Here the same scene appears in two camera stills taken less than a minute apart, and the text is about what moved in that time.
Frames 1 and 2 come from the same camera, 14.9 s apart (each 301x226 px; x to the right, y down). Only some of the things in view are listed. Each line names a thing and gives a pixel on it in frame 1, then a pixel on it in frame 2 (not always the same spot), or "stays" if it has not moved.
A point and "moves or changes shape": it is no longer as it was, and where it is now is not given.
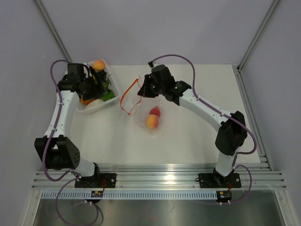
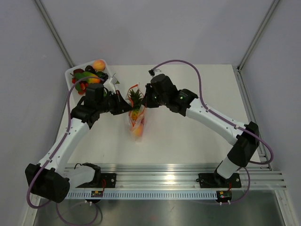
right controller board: (224, 196) stays
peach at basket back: (99, 65) stays
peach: (151, 121) -> (139, 131)
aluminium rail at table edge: (169, 177) stays
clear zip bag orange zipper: (138, 107) moves or changes shape
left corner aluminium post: (53, 30) stays
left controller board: (96, 193) stays
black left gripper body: (92, 89) -> (112, 103)
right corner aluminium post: (260, 29) stays
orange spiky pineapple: (86, 101) -> (135, 99)
